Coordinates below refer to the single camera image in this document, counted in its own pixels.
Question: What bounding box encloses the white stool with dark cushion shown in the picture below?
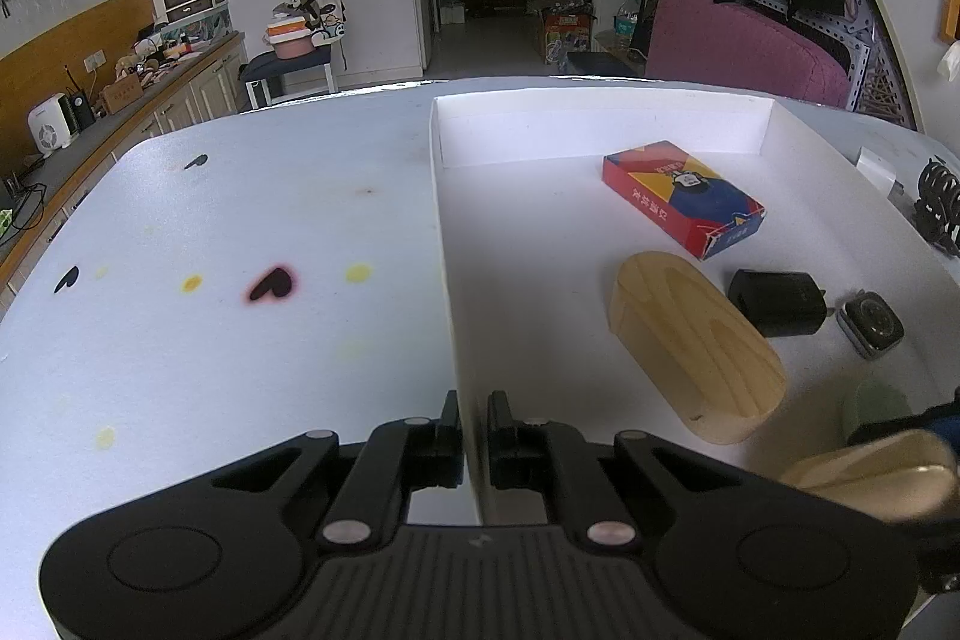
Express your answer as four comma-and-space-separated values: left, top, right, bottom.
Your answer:
240, 44, 338, 109

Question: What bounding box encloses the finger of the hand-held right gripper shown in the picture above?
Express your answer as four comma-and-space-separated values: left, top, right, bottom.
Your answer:
916, 512, 960, 594
847, 389, 960, 447

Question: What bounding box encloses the black charger plug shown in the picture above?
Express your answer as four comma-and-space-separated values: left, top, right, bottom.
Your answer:
727, 269, 833, 339

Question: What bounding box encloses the cream rounded object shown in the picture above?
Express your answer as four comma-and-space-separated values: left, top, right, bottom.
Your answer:
780, 428, 960, 525

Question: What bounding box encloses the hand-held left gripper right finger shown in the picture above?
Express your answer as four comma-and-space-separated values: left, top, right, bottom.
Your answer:
487, 389, 743, 547

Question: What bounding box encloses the small white box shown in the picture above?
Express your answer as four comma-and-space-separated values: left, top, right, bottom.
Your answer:
855, 147, 897, 195

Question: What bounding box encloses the cartoon print bag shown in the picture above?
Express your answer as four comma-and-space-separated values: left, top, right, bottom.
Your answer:
304, 0, 347, 45

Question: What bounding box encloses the black radio with antenna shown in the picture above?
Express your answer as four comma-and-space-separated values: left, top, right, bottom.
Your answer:
66, 66, 97, 131

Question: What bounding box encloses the perforated metal rack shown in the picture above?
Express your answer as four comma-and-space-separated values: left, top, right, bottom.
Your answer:
795, 0, 920, 127

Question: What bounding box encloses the white fan heater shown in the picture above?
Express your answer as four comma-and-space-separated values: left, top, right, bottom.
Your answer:
28, 94, 80, 155

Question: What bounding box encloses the colourful cardboard box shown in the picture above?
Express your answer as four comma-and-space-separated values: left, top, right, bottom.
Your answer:
541, 6, 593, 64

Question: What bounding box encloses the black coiled cable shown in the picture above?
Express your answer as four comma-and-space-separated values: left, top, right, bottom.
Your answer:
913, 156, 960, 255

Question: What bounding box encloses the counter with cabinets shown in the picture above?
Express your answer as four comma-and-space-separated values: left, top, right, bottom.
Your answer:
0, 29, 248, 311

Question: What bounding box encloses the grey smartwatch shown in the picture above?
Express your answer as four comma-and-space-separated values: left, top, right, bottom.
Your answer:
836, 290, 905, 361

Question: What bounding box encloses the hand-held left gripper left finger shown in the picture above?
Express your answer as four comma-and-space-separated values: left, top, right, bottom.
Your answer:
212, 389, 462, 547

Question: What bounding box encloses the rounded wooden block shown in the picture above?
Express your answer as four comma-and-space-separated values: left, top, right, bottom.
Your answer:
607, 250, 788, 444

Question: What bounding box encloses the pink pot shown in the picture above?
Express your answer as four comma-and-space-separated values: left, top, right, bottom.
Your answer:
264, 14, 314, 60

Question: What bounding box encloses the black flat bag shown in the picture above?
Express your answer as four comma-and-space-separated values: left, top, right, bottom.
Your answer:
566, 51, 646, 79

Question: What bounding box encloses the white shallow tray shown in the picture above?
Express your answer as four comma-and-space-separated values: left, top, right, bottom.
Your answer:
429, 91, 960, 528

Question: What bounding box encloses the red and blue card box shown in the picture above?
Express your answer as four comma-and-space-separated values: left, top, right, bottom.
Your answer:
602, 140, 766, 261

